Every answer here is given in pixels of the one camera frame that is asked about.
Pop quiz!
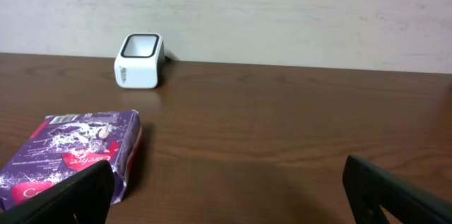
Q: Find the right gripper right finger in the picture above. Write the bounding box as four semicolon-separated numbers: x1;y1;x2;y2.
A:
342;155;451;224

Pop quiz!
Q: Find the purple sanitary pad pack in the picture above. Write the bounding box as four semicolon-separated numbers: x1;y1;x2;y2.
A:
1;110;142;210

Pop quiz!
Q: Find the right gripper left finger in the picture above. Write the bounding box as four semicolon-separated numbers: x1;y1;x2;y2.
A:
1;160;114;224

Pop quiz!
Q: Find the white barcode scanner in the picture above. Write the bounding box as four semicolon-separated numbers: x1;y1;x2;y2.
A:
114;33;165;89

